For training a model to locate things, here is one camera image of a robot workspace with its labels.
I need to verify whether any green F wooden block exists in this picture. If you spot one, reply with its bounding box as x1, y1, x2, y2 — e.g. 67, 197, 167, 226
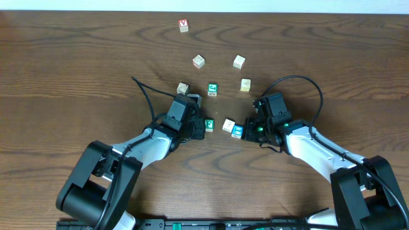
204, 119, 214, 132

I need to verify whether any blue E wooden block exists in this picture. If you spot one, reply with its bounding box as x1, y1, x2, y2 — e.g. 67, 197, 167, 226
231, 125, 243, 139

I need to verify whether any wooden block green trim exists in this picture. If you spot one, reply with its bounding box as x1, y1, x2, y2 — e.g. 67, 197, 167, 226
222, 119, 235, 133

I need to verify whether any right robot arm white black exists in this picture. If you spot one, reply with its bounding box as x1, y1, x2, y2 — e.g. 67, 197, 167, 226
243, 118, 408, 229

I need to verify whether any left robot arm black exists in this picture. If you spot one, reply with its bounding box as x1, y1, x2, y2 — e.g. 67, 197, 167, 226
56, 105, 205, 229

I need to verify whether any wooden block left middle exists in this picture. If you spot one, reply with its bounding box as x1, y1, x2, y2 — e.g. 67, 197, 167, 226
176, 82, 190, 95

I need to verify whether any green J wooden block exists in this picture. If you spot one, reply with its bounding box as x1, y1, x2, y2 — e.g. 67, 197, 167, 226
208, 83, 218, 96

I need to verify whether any wooden block yellow side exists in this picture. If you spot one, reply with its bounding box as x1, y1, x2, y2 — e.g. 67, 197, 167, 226
240, 79, 251, 92

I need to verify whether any wooden block red side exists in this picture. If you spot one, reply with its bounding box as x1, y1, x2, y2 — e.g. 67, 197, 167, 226
192, 54, 205, 69

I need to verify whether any plain wooden block upper right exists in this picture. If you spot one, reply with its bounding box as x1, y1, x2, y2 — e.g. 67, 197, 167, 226
233, 55, 245, 69

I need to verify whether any red V wooden block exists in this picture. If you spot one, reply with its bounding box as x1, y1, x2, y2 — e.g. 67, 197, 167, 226
178, 19, 189, 33

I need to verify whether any right black camera cable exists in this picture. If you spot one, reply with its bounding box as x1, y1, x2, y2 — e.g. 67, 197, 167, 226
260, 75, 409, 221

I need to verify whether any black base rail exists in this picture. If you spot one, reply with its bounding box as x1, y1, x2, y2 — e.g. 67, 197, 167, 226
56, 218, 309, 230

